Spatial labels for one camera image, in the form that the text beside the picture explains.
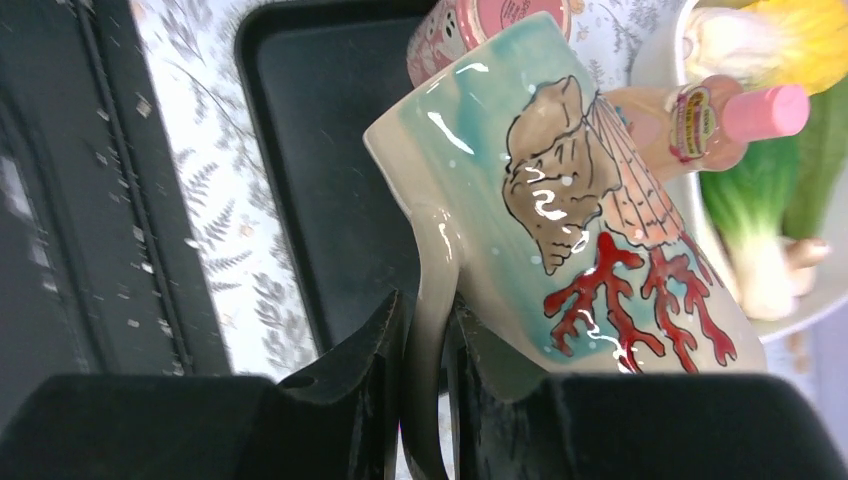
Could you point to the black rectangular tray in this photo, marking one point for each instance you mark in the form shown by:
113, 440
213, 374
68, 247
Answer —
316, 75

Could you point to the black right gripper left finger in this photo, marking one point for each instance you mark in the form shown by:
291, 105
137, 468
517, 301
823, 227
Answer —
336, 418

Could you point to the pink patterned mug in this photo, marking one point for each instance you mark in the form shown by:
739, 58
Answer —
454, 27

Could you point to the yellow napa cabbage toy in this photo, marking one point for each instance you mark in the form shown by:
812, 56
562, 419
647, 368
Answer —
768, 43

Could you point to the orange bottle with pink cap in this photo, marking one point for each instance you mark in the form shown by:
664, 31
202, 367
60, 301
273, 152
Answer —
706, 125

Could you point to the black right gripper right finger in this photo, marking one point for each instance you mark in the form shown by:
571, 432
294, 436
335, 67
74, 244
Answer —
513, 420

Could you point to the white rectangular tub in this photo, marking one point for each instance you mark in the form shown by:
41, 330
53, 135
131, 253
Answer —
658, 64

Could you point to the green leaf vegetable toy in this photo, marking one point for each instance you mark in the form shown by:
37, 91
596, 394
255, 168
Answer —
823, 154

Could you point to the cream seashell mug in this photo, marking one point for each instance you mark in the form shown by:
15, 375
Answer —
529, 201

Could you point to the mushroom toy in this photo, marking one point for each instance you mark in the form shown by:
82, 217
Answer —
802, 258

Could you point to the bok choy toy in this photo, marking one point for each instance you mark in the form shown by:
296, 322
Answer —
745, 205

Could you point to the floral patterned table mat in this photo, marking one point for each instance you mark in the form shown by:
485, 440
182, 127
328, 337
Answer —
246, 256

